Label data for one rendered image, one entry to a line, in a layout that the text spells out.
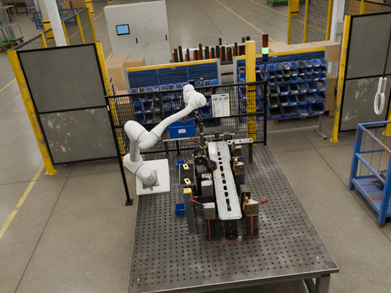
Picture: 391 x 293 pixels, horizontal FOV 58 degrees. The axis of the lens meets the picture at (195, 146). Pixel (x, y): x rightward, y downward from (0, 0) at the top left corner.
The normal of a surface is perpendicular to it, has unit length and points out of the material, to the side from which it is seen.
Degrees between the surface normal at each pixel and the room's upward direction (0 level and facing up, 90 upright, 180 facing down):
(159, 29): 90
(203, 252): 0
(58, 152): 90
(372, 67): 92
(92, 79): 91
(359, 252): 0
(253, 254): 0
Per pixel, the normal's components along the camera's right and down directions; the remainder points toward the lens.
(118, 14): 0.07, 0.46
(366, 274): -0.09, -0.88
